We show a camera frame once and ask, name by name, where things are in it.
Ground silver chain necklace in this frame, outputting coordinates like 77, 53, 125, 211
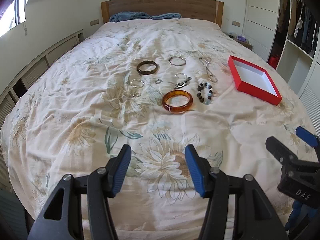
198, 56, 219, 84

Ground red bag in closet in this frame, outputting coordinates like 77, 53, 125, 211
268, 55, 280, 69

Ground thin silver bangle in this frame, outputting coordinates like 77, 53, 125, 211
168, 56, 187, 66

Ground dark brown bangle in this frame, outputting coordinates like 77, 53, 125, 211
136, 60, 159, 75

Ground low white wall cabinet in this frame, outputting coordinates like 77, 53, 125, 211
0, 29, 84, 193

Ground left wall switch plate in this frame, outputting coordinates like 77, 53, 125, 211
90, 19, 99, 26

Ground white wardrobe door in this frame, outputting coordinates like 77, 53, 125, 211
242, 0, 279, 61

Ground window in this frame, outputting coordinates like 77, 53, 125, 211
1, 0, 29, 36

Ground red jewelry box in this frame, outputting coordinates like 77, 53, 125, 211
228, 55, 282, 106

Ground amber orange bangle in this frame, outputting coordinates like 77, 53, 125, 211
162, 90, 193, 113

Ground right wall switch plate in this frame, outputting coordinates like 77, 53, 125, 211
232, 21, 241, 27

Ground dark beaded bracelet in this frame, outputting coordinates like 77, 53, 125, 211
196, 81, 214, 105

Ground open closet shelving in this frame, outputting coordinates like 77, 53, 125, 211
267, 0, 320, 95

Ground wall switch plate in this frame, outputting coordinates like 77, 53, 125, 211
90, 19, 99, 26
232, 21, 241, 27

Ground wooden headboard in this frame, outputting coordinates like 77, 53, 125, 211
100, 0, 224, 27

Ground floral beige bed quilt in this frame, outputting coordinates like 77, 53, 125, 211
1, 18, 317, 239

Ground twisted silver hoop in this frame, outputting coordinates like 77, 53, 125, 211
175, 73, 188, 80
129, 79, 144, 89

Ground blue pillow right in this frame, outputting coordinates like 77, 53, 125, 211
149, 12, 182, 20

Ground purple tissue box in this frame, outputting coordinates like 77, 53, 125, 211
237, 35, 247, 42

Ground hanging clothes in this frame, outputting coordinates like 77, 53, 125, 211
277, 0, 319, 57

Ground wooden nightstand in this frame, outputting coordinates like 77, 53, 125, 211
228, 34, 253, 51

